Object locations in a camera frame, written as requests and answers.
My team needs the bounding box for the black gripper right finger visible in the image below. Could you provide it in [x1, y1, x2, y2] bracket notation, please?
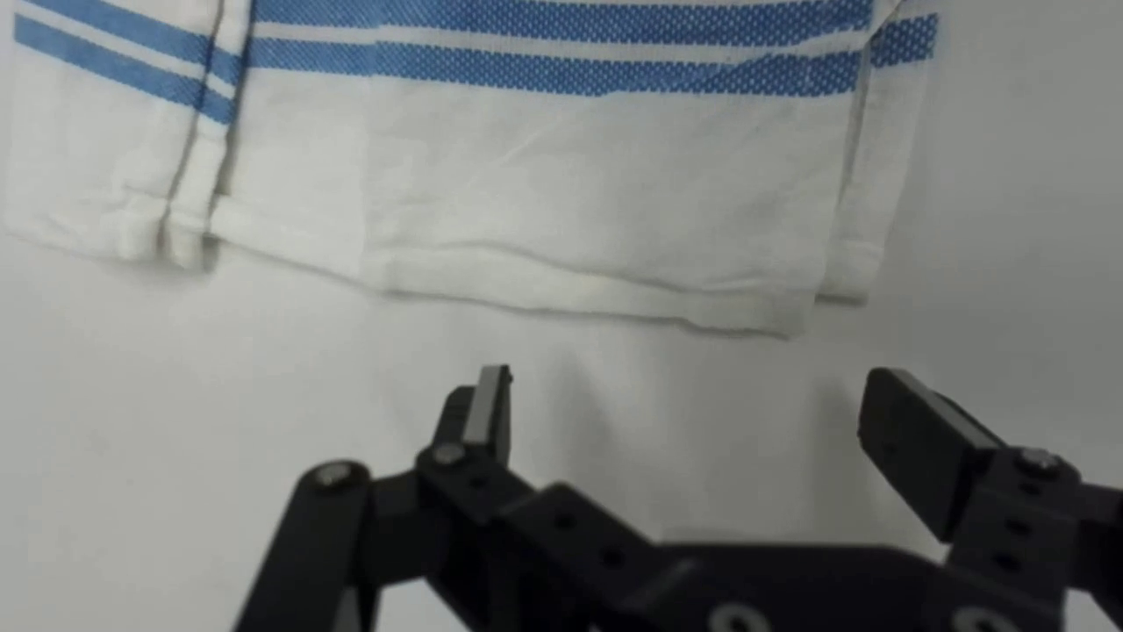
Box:
[860, 370, 1076, 542]

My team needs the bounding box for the white towel with blue stripes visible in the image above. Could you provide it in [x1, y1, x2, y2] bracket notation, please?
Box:
[2, 0, 946, 334]

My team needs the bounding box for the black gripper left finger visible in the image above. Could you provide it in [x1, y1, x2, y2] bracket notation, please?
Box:
[419, 364, 514, 493]

